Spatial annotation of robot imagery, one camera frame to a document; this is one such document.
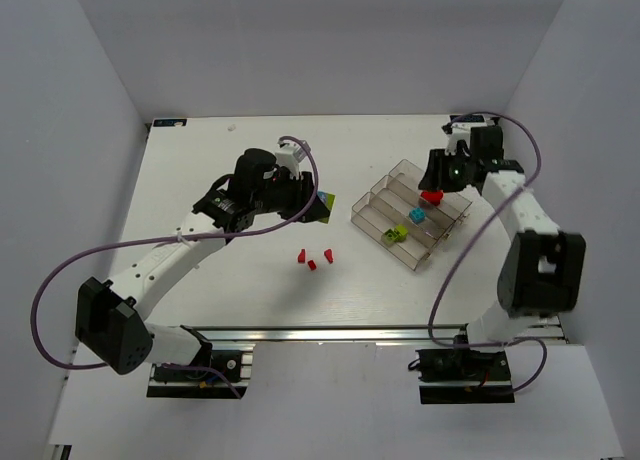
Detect green top lego brick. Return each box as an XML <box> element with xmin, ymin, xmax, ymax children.
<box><xmin>383</xmin><ymin>229</ymin><xmax>397</xmax><ymax>244</ymax></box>

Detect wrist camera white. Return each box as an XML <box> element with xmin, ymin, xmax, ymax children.
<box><xmin>442</xmin><ymin>122</ymin><xmax>472</xmax><ymax>155</ymax></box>
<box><xmin>274</xmin><ymin>136</ymin><xmax>309</xmax><ymax>179</ymax></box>

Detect red rounded lego brick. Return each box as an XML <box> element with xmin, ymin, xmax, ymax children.
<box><xmin>420</xmin><ymin>190</ymin><xmax>444</xmax><ymax>207</ymax></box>

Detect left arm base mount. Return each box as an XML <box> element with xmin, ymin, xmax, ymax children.
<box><xmin>146</xmin><ymin>342</ymin><xmax>254</xmax><ymax>400</ymax></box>

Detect clear three-compartment organizer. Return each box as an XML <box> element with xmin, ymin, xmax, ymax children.
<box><xmin>351</xmin><ymin>159</ymin><xmax>471</xmax><ymax>271</ymax></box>

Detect aluminium table rail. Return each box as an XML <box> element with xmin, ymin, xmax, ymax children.
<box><xmin>174</xmin><ymin>325</ymin><xmax>566</xmax><ymax>344</ymax></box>

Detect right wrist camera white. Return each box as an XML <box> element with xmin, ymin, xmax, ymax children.
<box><xmin>442</xmin><ymin>122</ymin><xmax>472</xmax><ymax>155</ymax></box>

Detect right corner label sticker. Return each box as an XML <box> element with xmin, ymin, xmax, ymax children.
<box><xmin>450</xmin><ymin>114</ymin><xmax>486</xmax><ymax>124</ymax></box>

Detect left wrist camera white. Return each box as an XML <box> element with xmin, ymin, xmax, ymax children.
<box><xmin>274</xmin><ymin>136</ymin><xmax>309</xmax><ymax>179</ymax></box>

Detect small green lego brick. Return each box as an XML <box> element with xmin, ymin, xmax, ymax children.
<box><xmin>393</xmin><ymin>225</ymin><xmax>408</xmax><ymax>243</ymax></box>

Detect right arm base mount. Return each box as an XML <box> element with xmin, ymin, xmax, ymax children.
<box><xmin>407</xmin><ymin>348</ymin><xmax>515</xmax><ymax>405</ymax></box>

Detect corner label sticker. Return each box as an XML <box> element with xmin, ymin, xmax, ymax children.
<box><xmin>450</xmin><ymin>114</ymin><xmax>486</xmax><ymax>124</ymax></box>
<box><xmin>152</xmin><ymin>118</ymin><xmax>187</xmax><ymax>128</ymax></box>

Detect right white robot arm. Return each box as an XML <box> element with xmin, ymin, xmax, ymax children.
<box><xmin>419</xmin><ymin>123</ymin><xmax>586</xmax><ymax>352</ymax></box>

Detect left corner label sticker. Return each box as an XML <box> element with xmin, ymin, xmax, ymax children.
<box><xmin>152</xmin><ymin>118</ymin><xmax>187</xmax><ymax>128</ymax></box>

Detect blue lego brick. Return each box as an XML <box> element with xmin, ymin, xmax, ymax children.
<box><xmin>408</xmin><ymin>207</ymin><xmax>426</xmax><ymax>225</ymax></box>

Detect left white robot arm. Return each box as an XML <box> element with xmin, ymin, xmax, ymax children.
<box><xmin>75</xmin><ymin>137</ymin><xmax>330</xmax><ymax>375</ymax></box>

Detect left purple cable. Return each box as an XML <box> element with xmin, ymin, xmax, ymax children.
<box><xmin>31</xmin><ymin>135</ymin><xmax>321</xmax><ymax>370</ymax></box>

